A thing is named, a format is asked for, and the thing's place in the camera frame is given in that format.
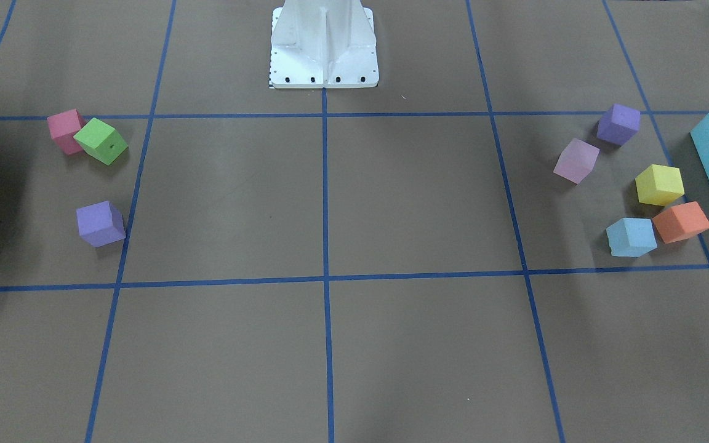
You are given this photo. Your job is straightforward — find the purple foam block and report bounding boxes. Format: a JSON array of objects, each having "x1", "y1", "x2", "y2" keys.
[
  {"x1": 76, "y1": 200, "x2": 126, "y2": 249},
  {"x1": 596, "y1": 103, "x2": 641, "y2": 146}
]

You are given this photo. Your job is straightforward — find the pink foam block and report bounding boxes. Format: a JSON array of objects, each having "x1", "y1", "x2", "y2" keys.
[{"x1": 47, "y1": 109, "x2": 87, "y2": 155}]

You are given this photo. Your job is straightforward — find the green foam block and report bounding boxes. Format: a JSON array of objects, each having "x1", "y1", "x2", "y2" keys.
[{"x1": 73, "y1": 118, "x2": 129, "y2": 166}]

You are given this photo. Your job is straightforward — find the lilac foam block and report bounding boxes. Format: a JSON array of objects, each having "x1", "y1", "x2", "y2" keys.
[{"x1": 553, "y1": 138, "x2": 600, "y2": 185}]

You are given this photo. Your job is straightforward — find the light blue foam block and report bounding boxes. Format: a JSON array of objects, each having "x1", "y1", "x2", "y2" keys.
[{"x1": 606, "y1": 218, "x2": 658, "y2": 258}]

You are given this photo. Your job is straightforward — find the yellow foam block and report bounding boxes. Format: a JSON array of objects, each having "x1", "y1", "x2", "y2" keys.
[{"x1": 634, "y1": 164, "x2": 686, "y2": 206}]

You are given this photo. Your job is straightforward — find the orange foam block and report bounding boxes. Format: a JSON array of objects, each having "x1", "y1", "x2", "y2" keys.
[{"x1": 652, "y1": 201, "x2": 709, "y2": 244}]

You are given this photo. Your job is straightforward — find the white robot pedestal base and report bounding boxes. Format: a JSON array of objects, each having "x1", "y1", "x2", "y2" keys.
[{"x1": 268, "y1": 1, "x2": 380, "y2": 89}]

